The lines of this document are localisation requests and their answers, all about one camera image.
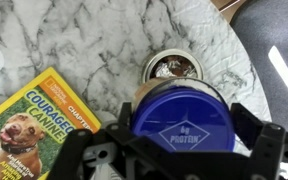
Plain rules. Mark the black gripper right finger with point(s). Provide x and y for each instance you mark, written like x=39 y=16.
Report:
x=267 y=143

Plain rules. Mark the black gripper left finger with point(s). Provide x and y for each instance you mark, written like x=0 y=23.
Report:
x=67 y=156

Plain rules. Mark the yellow dog picture book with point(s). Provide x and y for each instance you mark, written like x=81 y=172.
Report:
x=34 y=133

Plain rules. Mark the grey upholstered chair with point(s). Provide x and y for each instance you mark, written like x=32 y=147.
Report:
x=270 y=40

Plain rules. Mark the open yellow tin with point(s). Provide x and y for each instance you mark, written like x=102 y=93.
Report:
x=172 y=65

